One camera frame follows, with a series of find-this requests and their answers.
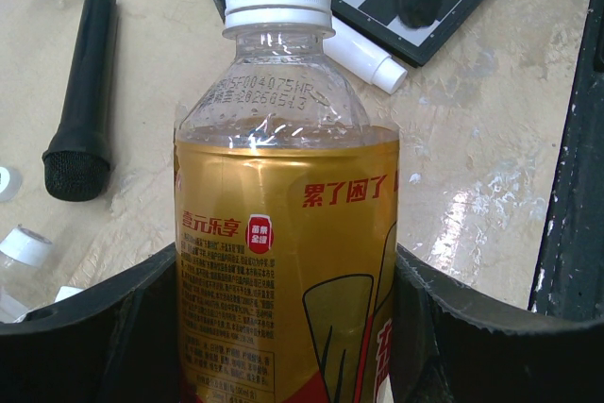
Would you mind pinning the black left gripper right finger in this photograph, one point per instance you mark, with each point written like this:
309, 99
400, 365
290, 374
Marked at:
451, 343

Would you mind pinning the black microphone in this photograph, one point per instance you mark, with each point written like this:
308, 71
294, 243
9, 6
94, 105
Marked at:
77, 160

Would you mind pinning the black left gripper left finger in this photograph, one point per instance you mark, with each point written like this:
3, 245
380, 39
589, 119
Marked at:
114, 342

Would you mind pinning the gold label drink bottle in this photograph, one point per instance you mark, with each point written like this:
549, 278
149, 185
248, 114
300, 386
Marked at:
286, 205

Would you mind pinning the clear crushed bottle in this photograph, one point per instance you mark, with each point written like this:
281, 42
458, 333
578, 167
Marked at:
26, 275

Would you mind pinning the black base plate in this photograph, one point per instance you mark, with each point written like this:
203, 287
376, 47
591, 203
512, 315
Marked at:
568, 280

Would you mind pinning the green tea label bottle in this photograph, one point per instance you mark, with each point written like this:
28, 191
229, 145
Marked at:
10, 183

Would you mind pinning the white microphone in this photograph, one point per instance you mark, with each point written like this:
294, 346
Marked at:
363, 58

